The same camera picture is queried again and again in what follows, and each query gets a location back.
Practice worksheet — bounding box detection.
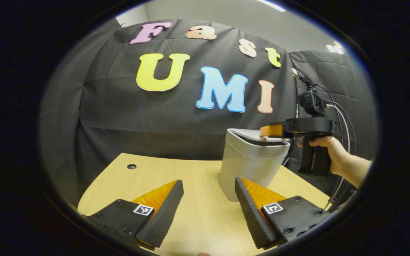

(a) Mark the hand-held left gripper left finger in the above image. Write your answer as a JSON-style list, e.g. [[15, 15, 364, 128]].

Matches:
[[80, 180, 184, 251]]

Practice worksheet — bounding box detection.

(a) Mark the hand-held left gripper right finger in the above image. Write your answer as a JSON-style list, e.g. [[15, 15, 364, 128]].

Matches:
[[235, 177, 333, 250]]

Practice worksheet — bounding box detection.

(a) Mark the white desktop garbage bin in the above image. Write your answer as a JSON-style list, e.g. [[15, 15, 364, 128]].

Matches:
[[218, 128, 291, 202]]

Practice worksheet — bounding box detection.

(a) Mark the wooden desktop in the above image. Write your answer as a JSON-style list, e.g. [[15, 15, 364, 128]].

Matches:
[[78, 153, 332, 256]]

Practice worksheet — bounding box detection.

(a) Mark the small ceiling light panel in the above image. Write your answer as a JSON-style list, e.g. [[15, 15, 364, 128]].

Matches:
[[326, 41, 344, 54]]

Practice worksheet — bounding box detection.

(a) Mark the black backdrop cloth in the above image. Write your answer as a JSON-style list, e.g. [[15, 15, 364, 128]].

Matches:
[[40, 18, 378, 207]]

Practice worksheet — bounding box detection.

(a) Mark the black cable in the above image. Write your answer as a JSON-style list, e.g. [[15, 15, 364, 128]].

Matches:
[[314, 84, 357, 157]]

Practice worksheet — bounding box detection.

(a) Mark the grey cable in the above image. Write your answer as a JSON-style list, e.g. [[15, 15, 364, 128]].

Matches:
[[324, 104, 351, 211]]

